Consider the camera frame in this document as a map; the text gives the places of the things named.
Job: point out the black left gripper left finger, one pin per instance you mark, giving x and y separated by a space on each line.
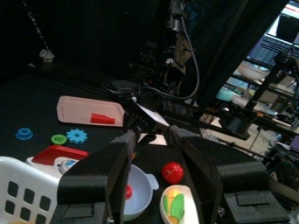
98 175

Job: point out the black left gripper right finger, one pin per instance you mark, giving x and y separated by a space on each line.
230 175

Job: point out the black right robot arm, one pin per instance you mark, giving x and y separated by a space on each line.
177 49

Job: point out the toy corn with green husk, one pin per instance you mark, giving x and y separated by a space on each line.
174 207

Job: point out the red toy block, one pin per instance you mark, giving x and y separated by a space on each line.
102 118

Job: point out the small red toy in bowl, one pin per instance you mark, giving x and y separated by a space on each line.
129 192

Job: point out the light blue bowl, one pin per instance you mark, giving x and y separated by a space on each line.
138 189

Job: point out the red and white toy appliance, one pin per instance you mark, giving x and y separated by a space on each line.
54 159

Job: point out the pink rectangular tray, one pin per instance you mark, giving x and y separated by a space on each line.
84 111

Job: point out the blue toy gear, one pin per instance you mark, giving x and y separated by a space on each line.
77 136

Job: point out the red toy tomato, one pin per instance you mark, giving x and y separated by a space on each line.
173 172

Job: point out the white oval dish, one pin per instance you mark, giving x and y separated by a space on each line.
192 210

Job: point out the green toy nut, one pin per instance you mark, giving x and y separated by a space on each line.
60 139

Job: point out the white plastic basket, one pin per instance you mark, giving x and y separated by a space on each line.
24 195

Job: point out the blue toy nut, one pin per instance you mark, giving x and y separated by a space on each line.
25 134

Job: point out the black tripod stand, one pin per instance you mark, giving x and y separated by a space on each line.
253 96

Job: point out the white clip on frame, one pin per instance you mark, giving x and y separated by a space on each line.
48 55

